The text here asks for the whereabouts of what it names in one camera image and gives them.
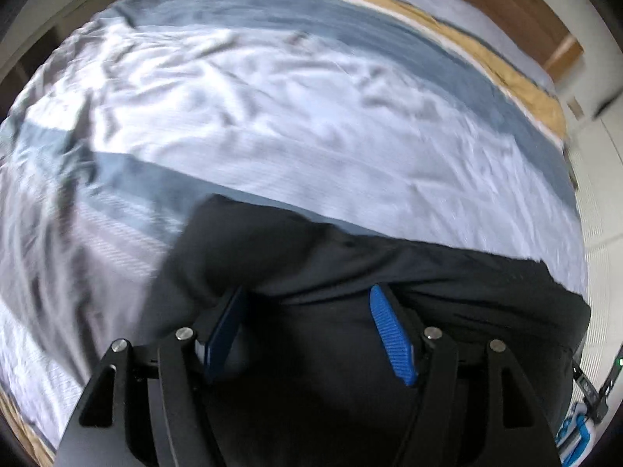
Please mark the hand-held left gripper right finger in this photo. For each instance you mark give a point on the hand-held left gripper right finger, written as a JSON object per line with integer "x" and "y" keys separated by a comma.
{"x": 391, "y": 338}

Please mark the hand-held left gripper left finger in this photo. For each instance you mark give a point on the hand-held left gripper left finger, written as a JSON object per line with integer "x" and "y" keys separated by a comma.
{"x": 223, "y": 343}

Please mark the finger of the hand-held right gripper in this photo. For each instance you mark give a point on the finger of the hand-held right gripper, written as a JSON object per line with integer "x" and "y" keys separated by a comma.
{"x": 577, "y": 430}

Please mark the black pants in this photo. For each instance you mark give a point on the black pants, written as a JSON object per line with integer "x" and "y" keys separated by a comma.
{"x": 316, "y": 277}

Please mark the striped bed cover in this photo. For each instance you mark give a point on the striped bed cover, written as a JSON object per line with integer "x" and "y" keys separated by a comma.
{"x": 292, "y": 107}

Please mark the wooden headboard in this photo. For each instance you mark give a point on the wooden headboard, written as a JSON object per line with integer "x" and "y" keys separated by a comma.
{"x": 511, "y": 5}

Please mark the wall socket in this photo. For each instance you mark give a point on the wall socket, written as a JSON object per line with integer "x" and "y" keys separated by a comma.
{"x": 577, "y": 107}

